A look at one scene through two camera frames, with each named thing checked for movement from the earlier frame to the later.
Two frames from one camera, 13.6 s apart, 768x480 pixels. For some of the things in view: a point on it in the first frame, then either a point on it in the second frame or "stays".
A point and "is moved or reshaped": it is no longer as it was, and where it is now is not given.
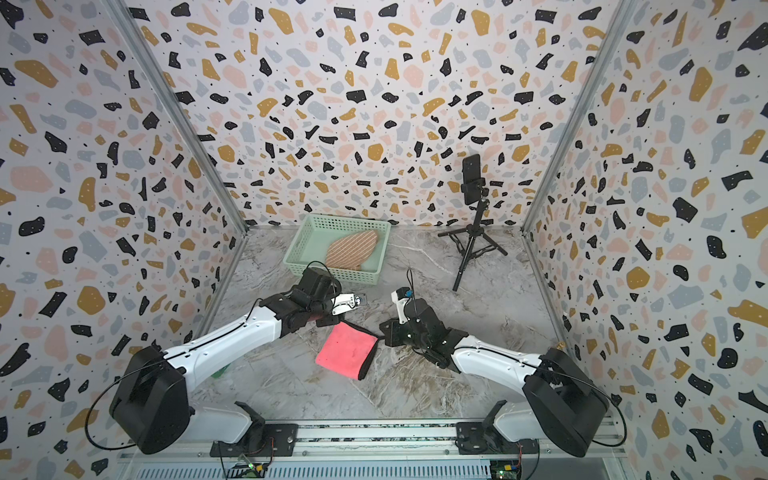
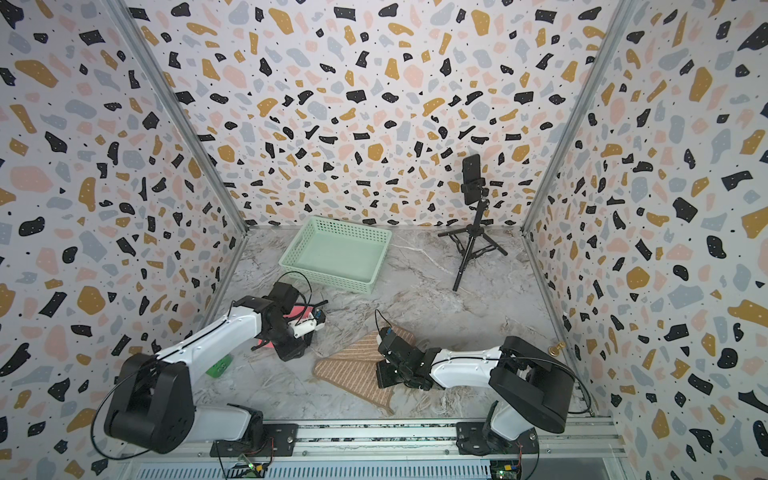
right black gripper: [391, 336] -> [382, 381]
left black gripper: [330, 321] -> [294, 350]
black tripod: [471, 241] stays
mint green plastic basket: [356, 248] stays
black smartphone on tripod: [472, 180] stays
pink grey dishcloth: [348, 349] is moved or reshaped
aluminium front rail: [385, 441] stays
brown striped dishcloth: [351, 249] -> [355, 369]
